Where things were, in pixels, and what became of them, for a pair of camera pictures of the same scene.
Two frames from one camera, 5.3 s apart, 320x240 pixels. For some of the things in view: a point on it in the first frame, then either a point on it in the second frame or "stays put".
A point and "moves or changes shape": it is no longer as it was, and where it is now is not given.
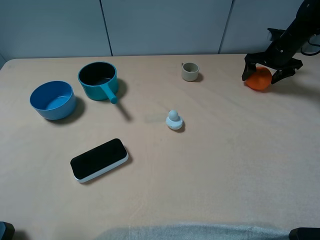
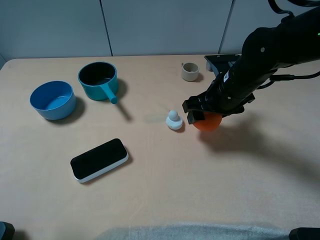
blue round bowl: (54, 100) stays put
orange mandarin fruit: (261, 79) moves or changes shape
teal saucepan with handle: (99, 80) stays put
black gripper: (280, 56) to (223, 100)
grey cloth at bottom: (199, 232) stays put
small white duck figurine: (173, 121) stays put
